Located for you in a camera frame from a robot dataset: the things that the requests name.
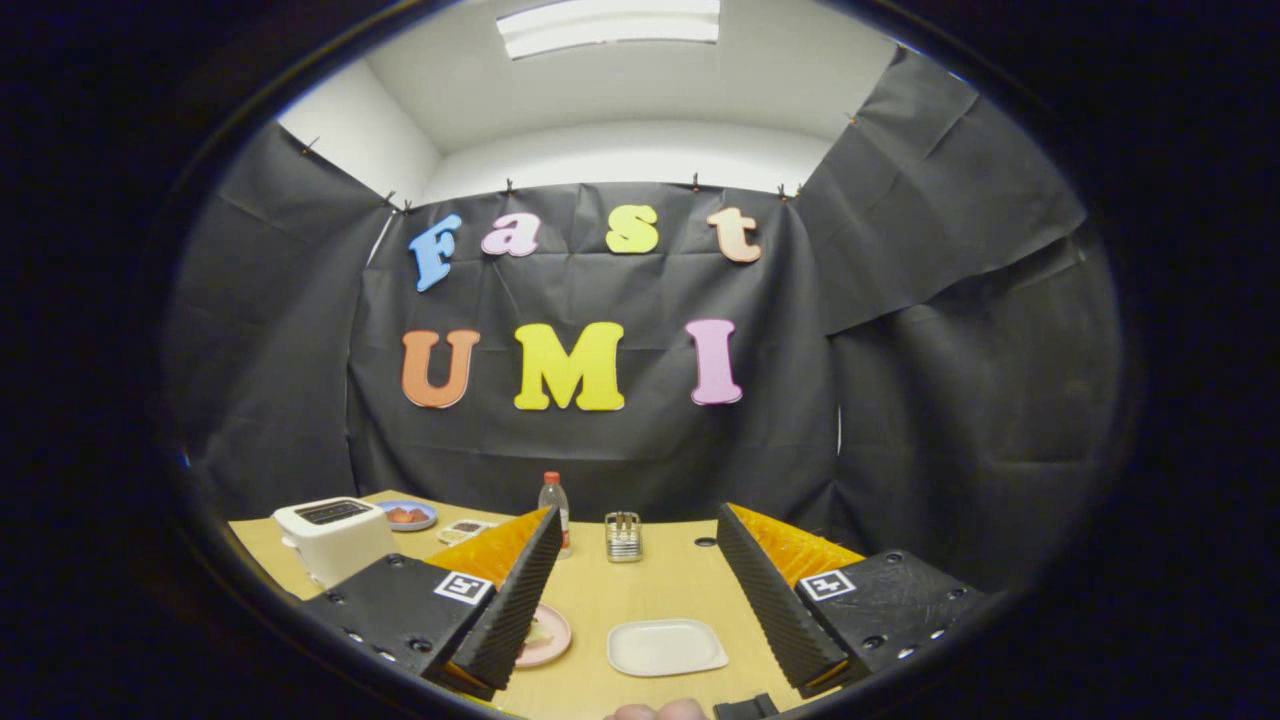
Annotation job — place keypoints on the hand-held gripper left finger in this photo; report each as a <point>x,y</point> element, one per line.
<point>515,615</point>

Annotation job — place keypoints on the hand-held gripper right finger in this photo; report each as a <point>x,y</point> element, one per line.
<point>770,610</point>

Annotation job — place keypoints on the pink plate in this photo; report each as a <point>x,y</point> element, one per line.
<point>560,648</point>

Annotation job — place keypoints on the white divided condiment tray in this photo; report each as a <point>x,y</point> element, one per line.
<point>465,527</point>

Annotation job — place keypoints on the white rectangular plate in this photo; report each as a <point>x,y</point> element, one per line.
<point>665,648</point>

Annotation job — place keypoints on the clear bottle red cap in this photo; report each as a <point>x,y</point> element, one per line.
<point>553,500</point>

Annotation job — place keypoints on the blue plate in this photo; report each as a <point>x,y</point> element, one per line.
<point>428,523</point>

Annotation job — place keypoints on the reddish meat slices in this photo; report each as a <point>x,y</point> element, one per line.
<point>405,515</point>

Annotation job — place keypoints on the white toaster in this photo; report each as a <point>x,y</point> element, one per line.
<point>335,545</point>

